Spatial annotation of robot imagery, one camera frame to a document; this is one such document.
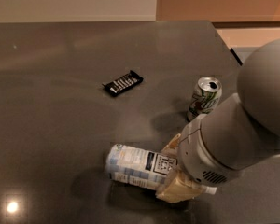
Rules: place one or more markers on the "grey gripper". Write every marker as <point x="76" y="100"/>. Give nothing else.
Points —
<point x="193" y="154"/>

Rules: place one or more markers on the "blue label plastic water bottle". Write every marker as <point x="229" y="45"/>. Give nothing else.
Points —
<point x="142" y="168"/>

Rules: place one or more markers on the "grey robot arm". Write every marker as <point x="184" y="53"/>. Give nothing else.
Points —
<point x="242" y="131"/>

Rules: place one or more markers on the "green white soda can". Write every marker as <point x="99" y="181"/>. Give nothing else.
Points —
<point x="206" y="95"/>

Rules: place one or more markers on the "black snack bar wrapper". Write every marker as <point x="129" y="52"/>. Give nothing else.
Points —
<point x="123" y="83"/>

